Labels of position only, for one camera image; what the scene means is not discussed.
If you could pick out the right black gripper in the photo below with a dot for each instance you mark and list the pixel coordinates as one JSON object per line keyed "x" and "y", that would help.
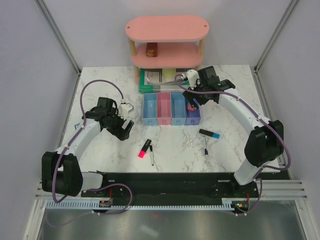
{"x": 190, "y": 95}

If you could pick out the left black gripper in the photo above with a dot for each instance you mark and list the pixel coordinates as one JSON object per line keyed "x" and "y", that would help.
{"x": 120, "y": 133}

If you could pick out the pink eraser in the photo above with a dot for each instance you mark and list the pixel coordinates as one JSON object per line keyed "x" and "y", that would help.
{"x": 191, "y": 108}

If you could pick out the teal blue plastic bin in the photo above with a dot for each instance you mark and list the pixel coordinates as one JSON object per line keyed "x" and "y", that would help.
{"x": 178, "y": 109}

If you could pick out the purple plastic bin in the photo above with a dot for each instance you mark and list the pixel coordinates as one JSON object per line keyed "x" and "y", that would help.
{"x": 193, "y": 117}

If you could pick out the pink plastic bin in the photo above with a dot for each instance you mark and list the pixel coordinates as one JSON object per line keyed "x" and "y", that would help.
{"x": 164, "y": 112}

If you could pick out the pink highlighter marker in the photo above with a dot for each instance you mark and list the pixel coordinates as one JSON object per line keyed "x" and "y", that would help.
{"x": 144, "y": 148}

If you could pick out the blue highlighter marker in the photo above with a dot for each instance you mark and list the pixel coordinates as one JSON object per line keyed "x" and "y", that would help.
{"x": 209, "y": 133}

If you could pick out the black white pen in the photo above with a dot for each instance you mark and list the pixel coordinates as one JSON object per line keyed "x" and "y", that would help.
{"x": 152, "y": 155}

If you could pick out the blue capped pen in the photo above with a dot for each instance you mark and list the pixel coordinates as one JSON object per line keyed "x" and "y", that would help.
{"x": 205, "y": 146}

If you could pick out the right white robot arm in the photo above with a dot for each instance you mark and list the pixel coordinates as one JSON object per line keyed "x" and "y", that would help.
{"x": 265, "y": 137}

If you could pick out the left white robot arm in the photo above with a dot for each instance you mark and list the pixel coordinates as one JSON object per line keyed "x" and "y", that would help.
{"x": 60, "y": 169}

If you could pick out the blue white tape roll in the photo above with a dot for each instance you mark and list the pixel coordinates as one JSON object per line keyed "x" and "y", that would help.
{"x": 77, "y": 126}

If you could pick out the yellow sticky note roll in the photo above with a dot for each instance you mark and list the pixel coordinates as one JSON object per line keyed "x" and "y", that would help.
{"x": 169, "y": 73}

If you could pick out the spiral notebook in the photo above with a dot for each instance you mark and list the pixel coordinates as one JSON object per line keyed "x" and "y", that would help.
{"x": 154, "y": 77}

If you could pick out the green book box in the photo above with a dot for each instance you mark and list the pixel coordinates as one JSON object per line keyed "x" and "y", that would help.
{"x": 156, "y": 89}

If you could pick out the pink three-tier shelf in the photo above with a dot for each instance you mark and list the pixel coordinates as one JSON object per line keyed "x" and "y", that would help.
{"x": 181, "y": 41}

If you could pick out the brown snack box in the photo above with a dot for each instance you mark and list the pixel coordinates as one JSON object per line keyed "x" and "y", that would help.
{"x": 152, "y": 49}

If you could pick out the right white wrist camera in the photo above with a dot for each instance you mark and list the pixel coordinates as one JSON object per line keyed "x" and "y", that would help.
{"x": 192, "y": 77}

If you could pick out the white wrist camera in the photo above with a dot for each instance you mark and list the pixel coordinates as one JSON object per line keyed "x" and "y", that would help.
{"x": 125, "y": 109}
{"x": 192, "y": 77}

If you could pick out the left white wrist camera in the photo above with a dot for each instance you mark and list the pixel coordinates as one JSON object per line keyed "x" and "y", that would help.
{"x": 125, "y": 109}

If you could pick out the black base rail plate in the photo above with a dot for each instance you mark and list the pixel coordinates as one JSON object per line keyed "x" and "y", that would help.
{"x": 173, "y": 189}

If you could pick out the white slotted cable duct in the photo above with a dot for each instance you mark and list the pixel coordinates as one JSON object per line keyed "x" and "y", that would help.
{"x": 226, "y": 205}

